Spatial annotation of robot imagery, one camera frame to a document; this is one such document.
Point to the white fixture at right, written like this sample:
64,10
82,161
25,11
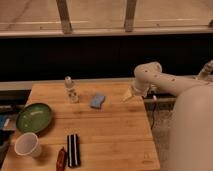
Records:
205,71

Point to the red brown small object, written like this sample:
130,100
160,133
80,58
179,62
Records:
61,160

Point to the metal window post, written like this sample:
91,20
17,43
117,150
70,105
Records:
64,16
129,15

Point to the clear plastic bottle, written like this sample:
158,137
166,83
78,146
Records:
70,87

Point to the green plate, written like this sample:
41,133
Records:
34,118

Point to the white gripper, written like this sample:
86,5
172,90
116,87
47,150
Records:
138,88

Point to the black striped rectangular block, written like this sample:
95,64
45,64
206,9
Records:
73,151

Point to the white paper cup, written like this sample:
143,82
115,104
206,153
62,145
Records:
28,145

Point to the blue sponge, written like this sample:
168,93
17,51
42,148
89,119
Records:
97,101

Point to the blue clutter at left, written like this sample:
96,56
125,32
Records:
6,123

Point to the right metal window post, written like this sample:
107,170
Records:
129,15

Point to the left metal window post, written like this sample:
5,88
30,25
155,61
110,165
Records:
64,16

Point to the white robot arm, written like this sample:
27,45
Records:
191,132

